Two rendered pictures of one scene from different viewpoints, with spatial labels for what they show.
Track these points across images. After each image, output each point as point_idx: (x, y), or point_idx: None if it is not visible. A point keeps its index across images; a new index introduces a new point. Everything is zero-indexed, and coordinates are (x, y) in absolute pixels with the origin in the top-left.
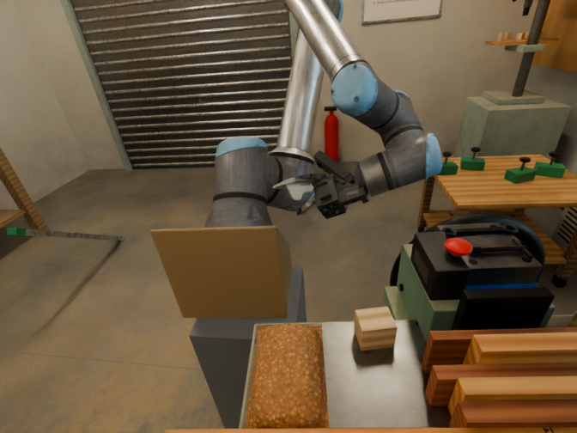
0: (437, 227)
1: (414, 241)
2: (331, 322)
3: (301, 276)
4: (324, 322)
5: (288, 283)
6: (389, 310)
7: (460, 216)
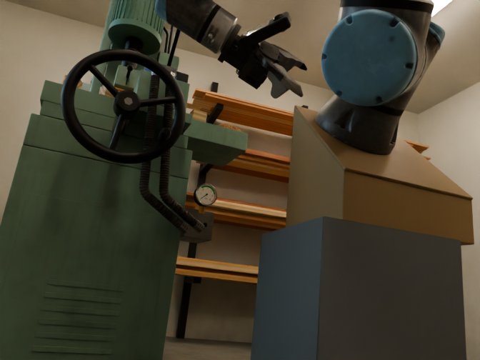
0: (176, 69)
1: (188, 78)
2: (215, 125)
3: (311, 220)
4: (218, 126)
5: (307, 205)
6: (193, 109)
7: (150, 57)
